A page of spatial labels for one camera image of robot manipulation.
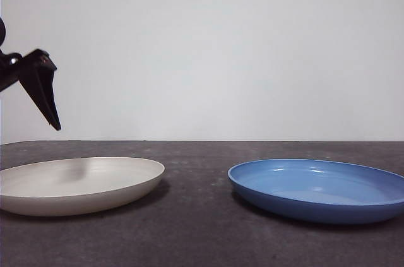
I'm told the white round plate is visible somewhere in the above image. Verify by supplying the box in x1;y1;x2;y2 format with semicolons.
0;157;165;217

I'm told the blue round plate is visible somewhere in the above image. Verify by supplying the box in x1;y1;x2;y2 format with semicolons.
227;158;404;225

